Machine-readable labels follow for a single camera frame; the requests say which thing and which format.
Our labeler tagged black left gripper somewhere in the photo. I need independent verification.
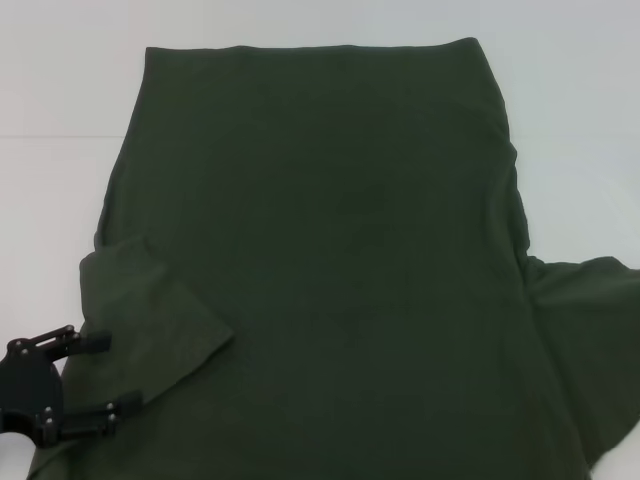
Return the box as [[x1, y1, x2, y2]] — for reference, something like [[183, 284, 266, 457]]
[[0, 324, 145, 450]]

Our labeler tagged dark green t-shirt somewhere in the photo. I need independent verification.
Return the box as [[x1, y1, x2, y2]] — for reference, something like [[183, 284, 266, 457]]
[[27, 35, 640, 480]]

